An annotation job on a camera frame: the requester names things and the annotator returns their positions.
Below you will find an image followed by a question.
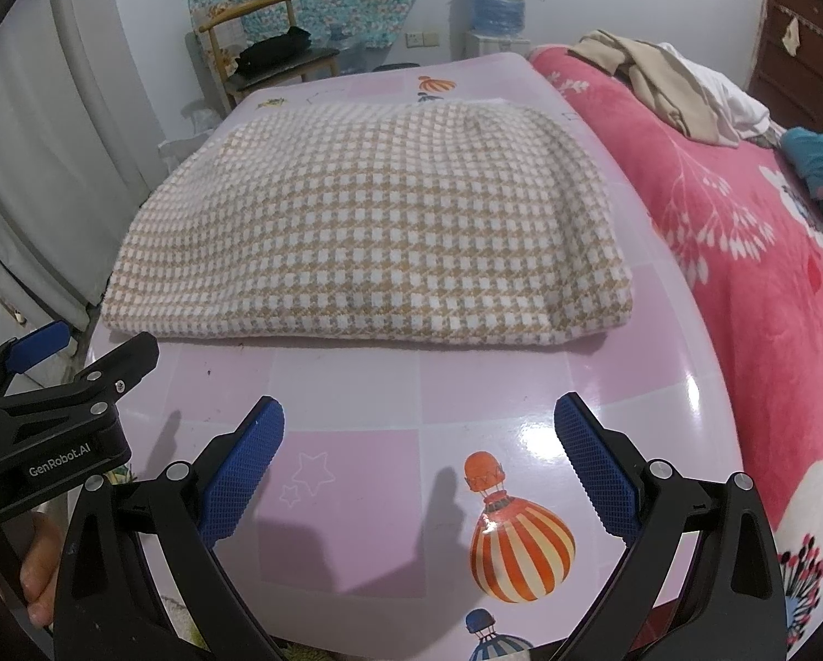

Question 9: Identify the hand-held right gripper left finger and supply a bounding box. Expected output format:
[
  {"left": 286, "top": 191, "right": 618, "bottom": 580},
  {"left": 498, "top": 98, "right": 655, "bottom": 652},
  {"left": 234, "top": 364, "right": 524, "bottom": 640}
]
[{"left": 53, "top": 395, "right": 287, "bottom": 661}]

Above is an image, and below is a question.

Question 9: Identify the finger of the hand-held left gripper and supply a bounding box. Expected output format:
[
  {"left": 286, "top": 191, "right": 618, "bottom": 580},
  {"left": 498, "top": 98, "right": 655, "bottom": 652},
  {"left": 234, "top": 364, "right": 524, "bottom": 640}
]
[
  {"left": 5, "top": 320, "right": 72, "bottom": 376},
  {"left": 70, "top": 330, "right": 161, "bottom": 404}
]

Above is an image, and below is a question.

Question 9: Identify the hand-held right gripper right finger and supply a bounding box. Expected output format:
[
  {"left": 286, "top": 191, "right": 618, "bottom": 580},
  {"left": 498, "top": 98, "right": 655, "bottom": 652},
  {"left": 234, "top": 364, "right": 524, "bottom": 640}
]
[{"left": 552, "top": 391, "right": 787, "bottom": 661}]

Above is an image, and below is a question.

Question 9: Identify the houndstooth beige white coat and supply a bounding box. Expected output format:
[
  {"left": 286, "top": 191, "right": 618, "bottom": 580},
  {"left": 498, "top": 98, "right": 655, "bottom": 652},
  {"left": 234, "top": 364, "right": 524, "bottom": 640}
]
[{"left": 101, "top": 100, "right": 636, "bottom": 349}]

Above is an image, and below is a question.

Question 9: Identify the beige clothes pile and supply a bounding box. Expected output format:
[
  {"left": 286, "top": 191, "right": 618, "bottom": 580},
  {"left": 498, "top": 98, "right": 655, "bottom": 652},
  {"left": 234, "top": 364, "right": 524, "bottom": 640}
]
[{"left": 569, "top": 29, "right": 743, "bottom": 147}]

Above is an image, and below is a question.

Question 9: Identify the person's left hand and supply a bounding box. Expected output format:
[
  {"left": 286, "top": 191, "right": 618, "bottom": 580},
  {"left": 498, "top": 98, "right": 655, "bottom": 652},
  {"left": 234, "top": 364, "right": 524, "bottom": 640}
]
[{"left": 19, "top": 513, "right": 66, "bottom": 627}]

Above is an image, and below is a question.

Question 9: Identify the bed with pink sheet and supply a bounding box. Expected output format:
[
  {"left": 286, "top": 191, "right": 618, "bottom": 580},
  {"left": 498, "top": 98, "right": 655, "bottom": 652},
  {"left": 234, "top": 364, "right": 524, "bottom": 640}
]
[{"left": 81, "top": 51, "right": 749, "bottom": 661}]

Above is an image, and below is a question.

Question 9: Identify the white curtain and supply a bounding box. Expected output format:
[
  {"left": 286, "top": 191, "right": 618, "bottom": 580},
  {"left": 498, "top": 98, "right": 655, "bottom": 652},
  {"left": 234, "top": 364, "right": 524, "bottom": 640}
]
[{"left": 0, "top": 0, "right": 171, "bottom": 387}]

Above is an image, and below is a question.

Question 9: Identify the pink floral blanket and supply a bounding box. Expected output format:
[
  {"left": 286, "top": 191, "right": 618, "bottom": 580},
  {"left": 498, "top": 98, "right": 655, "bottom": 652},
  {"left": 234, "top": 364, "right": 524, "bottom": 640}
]
[{"left": 528, "top": 45, "right": 823, "bottom": 661}]

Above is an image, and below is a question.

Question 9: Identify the wooden chair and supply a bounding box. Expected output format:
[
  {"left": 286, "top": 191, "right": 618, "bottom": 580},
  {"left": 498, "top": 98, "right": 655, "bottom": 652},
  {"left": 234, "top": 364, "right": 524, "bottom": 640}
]
[{"left": 198, "top": 0, "right": 344, "bottom": 111}]

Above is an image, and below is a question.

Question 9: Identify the black bag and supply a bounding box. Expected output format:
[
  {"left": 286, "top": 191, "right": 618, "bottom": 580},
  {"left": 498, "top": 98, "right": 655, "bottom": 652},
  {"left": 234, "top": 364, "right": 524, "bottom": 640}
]
[{"left": 236, "top": 26, "right": 314, "bottom": 78}]

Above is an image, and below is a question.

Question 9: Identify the teal garment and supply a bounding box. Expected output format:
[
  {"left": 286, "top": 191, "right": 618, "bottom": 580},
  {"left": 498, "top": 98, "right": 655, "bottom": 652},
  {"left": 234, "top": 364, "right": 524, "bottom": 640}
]
[{"left": 779, "top": 127, "right": 823, "bottom": 209}]

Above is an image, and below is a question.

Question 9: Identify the white garment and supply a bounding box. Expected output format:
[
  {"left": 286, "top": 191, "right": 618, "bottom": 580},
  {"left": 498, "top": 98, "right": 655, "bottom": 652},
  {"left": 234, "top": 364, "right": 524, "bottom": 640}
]
[{"left": 659, "top": 41, "right": 774, "bottom": 143}]

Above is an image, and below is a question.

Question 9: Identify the white water dispenser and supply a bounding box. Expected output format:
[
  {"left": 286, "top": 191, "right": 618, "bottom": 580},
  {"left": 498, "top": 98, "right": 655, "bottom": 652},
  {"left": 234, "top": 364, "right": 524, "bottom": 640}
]
[{"left": 465, "top": 31, "right": 531, "bottom": 60}]

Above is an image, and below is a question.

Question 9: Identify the brown wooden door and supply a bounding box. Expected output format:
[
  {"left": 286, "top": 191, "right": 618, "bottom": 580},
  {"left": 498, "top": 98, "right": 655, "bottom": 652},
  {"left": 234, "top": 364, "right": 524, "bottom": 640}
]
[{"left": 748, "top": 0, "right": 823, "bottom": 135}]

